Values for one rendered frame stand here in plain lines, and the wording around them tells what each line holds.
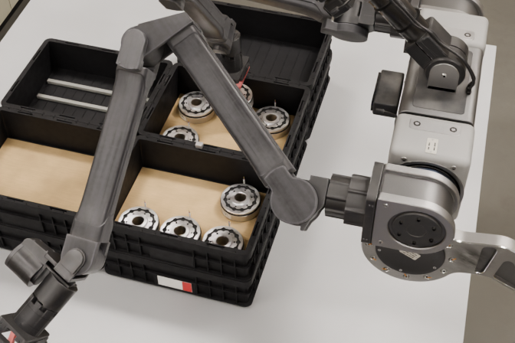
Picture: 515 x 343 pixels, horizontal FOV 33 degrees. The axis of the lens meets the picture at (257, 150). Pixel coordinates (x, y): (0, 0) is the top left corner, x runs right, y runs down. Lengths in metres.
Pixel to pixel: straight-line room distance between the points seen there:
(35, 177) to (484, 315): 1.59
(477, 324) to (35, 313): 1.87
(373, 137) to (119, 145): 1.23
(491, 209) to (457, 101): 1.90
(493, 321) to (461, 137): 1.70
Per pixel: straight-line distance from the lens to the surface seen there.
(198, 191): 2.28
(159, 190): 2.29
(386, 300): 2.24
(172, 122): 2.46
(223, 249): 2.03
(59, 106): 2.56
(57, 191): 2.34
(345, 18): 1.80
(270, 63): 2.63
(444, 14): 1.71
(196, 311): 2.21
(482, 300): 3.15
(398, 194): 1.40
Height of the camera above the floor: 2.55
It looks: 47 degrees down
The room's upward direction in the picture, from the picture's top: 1 degrees counter-clockwise
